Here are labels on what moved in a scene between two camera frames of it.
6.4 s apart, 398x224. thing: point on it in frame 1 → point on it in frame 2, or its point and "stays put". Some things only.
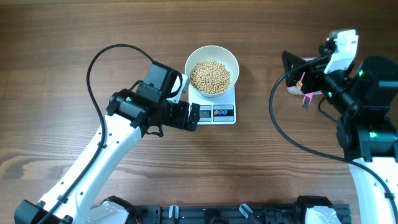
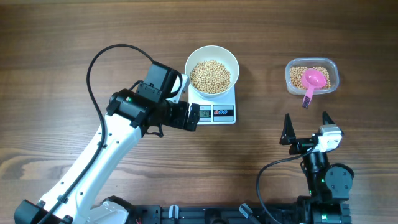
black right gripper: [314, 72] → [288, 136]
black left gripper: [180, 121] stays put
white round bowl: [213, 71] stays put
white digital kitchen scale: [219, 109] stays put
